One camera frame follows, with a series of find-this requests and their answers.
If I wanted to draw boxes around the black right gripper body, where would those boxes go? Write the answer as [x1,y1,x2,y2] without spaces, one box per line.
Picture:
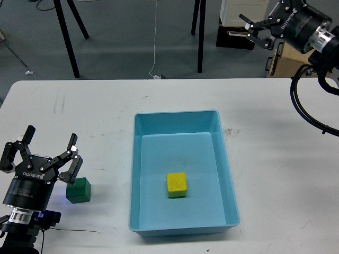
[269,1,332,54]

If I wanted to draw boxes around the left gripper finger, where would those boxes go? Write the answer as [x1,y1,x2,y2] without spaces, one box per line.
[39,133,83,185]
[1,125,35,173]

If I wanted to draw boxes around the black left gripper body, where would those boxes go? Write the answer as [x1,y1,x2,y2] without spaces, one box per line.
[3,155,58,212]

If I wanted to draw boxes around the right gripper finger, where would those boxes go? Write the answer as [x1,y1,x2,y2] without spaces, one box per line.
[239,14,277,50]

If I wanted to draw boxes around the green wooden block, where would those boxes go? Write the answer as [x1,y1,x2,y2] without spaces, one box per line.
[66,177,91,204]

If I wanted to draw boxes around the yellow wooden block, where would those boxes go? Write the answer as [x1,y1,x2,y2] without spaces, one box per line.
[166,172,188,198]

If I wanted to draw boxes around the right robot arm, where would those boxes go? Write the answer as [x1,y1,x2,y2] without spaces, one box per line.
[239,1,338,95]

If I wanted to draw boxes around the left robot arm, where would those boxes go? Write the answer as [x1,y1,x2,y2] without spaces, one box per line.
[1,125,83,253]

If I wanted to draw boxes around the light wooden box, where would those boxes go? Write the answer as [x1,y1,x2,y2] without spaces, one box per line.
[265,42,315,78]

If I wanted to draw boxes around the black storage box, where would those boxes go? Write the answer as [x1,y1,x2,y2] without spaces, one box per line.
[216,20,255,50]

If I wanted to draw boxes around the white plastic container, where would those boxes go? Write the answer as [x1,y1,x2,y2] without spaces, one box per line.
[220,0,270,27]

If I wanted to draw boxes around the black table legs right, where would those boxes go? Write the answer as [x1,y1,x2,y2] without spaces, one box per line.
[191,0,207,73]

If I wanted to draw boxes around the black table legs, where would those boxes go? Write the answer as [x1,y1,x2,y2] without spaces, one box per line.
[191,0,207,73]
[52,0,90,79]

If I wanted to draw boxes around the blue plastic bin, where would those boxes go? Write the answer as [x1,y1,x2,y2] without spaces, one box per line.
[129,110,240,237]

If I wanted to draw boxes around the black table legs left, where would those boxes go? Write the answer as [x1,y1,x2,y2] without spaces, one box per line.
[52,0,90,79]

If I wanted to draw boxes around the thin black wire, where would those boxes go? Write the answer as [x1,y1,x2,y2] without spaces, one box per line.
[50,229,101,234]

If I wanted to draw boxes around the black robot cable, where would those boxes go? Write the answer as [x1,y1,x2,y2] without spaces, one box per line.
[290,65,339,137]

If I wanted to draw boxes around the white hanging cable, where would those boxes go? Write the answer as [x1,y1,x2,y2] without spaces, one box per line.
[148,0,162,80]

